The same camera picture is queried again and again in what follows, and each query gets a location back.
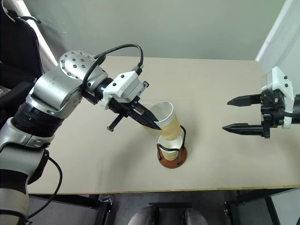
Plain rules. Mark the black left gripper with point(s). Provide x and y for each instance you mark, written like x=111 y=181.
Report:
x=122 y=106

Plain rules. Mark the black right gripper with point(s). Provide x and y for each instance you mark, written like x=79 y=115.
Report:
x=273 y=112

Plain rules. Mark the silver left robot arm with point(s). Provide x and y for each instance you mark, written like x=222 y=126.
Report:
x=51 y=86

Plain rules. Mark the white panel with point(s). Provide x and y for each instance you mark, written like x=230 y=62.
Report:
x=279 y=35

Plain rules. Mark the dark rounded shape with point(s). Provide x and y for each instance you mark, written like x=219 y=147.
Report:
x=144 y=216

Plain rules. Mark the black chair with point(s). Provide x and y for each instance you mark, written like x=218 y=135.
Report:
x=16 y=47

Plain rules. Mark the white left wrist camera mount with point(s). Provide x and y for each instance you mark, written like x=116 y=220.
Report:
x=124 y=84

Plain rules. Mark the black table frame leg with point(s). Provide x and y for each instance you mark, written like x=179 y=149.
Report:
x=248 y=204
x=100 y=208

